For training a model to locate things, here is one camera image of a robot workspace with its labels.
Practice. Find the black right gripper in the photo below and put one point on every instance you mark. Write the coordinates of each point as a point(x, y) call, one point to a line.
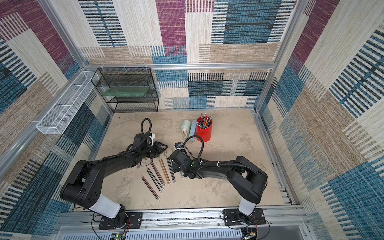
point(175, 155)

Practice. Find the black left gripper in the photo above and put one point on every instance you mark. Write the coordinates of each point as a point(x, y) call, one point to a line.
point(159, 149)

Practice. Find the yellow striped pencil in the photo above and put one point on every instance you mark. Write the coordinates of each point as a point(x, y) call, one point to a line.
point(164, 171)

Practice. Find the dark navy striped pencil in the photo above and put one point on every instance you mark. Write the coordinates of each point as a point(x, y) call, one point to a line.
point(171, 170)

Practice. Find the black white striped pencil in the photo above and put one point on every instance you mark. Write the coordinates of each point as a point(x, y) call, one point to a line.
point(153, 179)

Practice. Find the red striped pencil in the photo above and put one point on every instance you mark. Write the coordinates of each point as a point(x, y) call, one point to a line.
point(151, 187)

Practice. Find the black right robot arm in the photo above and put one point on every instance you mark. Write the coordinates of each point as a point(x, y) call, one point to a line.
point(248, 180)

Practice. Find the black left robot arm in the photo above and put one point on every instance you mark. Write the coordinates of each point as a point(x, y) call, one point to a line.
point(83, 186)

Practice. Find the pencils in red cup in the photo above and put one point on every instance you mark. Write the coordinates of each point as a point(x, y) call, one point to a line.
point(204, 121)

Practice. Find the light blue eraser box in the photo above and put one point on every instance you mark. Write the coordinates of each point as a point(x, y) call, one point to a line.
point(193, 128)

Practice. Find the red pencil cup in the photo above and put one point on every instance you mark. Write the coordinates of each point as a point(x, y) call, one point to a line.
point(205, 134)

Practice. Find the green board on shelf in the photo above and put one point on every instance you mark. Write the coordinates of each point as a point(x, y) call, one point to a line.
point(126, 92)

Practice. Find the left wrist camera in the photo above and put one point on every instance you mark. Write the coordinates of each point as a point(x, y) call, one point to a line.
point(151, 139)

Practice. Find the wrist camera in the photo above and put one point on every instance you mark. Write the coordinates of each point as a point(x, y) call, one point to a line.
point(179, 146)
point(151, 139)

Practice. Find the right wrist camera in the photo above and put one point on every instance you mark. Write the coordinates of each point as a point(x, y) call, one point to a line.
point(179, 146)

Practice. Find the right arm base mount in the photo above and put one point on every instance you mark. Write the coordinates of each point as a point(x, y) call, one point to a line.
point(233, 217)

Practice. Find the black wire mesh shelf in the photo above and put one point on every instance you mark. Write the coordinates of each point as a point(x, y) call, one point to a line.
point(106, 78)

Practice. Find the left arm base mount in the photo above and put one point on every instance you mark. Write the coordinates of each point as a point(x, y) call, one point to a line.
point(128, 220)

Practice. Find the white wire mesh basket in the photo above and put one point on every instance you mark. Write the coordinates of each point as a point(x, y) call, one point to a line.
point(60, 115)

